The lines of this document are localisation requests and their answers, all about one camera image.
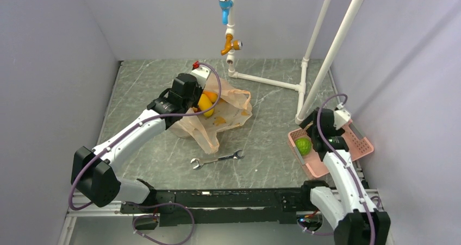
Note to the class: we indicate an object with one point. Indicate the orange fake fruit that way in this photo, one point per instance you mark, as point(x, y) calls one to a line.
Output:
point(212, 96)

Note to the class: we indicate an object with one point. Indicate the orange banana-print plastic bag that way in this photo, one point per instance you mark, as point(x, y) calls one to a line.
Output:
point(232, 111)

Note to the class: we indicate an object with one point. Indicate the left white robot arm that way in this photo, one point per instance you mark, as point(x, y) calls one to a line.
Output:
point(94, 169)

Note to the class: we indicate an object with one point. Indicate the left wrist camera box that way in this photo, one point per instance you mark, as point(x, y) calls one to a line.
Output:
point(201, 73)

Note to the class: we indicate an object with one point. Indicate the silver open-end wrench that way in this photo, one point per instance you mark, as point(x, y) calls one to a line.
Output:
point(197, 163)

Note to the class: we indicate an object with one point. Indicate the yellow fake mango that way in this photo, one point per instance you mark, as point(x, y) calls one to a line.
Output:
point(205, 103)

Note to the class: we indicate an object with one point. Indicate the blue tap valve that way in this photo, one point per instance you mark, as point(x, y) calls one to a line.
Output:
point(225, 6)

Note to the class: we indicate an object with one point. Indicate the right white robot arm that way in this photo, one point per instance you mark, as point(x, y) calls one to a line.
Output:
point(354, 217)

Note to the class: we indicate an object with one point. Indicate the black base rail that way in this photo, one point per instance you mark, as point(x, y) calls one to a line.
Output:
point(175, 207)

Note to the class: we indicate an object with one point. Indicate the orange tap valve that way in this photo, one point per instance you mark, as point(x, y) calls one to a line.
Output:
point(231, 44)

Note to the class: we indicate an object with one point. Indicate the pink plastic basket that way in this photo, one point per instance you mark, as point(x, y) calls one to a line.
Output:
point(358, 144)

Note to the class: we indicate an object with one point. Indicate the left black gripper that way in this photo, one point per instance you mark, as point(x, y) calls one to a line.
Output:
point(199, 90)

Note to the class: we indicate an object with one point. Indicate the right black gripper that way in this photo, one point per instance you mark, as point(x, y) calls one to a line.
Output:
point(306, 123)

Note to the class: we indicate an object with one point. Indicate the green fake fruit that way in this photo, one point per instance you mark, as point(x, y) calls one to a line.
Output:
point(303, 145)

